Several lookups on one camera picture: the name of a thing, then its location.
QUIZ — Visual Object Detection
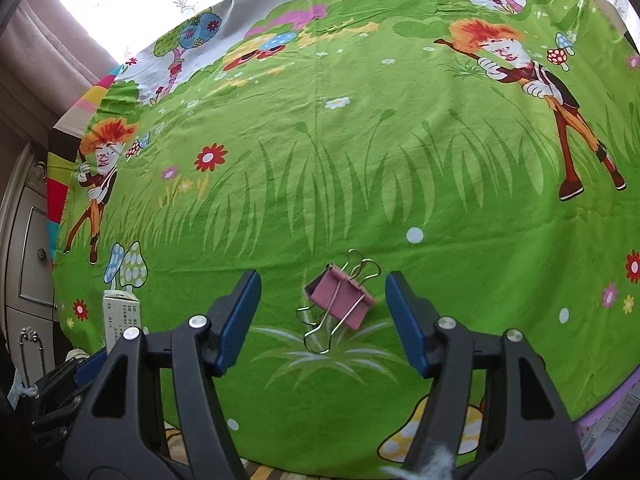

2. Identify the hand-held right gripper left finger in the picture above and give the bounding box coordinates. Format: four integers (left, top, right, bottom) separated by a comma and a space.
62, 269, 263, 480

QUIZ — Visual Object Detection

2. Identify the green cartoon printed sheet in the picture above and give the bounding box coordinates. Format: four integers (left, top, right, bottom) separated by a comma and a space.
46, 0, 640, 476

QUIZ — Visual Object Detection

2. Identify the striped plush blanket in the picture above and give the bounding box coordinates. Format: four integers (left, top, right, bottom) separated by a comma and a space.
165, 422, 321, 480

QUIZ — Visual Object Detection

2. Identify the pink binder clip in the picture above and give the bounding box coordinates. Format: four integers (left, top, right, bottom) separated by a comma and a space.
296, 248, 382, 356

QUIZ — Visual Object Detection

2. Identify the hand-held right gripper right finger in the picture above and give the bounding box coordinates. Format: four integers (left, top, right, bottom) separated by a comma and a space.
385, 270, 587, 480

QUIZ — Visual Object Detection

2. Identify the tall white printed box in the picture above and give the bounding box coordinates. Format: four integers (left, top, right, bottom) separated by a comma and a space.
101, 290, 146, 356

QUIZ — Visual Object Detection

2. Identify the purple cardboard box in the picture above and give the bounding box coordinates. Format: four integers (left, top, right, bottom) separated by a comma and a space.
570, 385, 640, 480

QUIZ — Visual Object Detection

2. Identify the pink curtain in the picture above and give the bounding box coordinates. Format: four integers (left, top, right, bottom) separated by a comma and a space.
0, 0, 123, 146

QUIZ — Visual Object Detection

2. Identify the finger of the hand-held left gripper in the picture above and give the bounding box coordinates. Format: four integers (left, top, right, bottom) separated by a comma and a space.
27, 385, 88, 443
64, 350, 110, 392

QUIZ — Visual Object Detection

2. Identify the white carved nightstand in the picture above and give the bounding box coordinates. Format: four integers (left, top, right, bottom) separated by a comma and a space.
0, 142, 68, 361

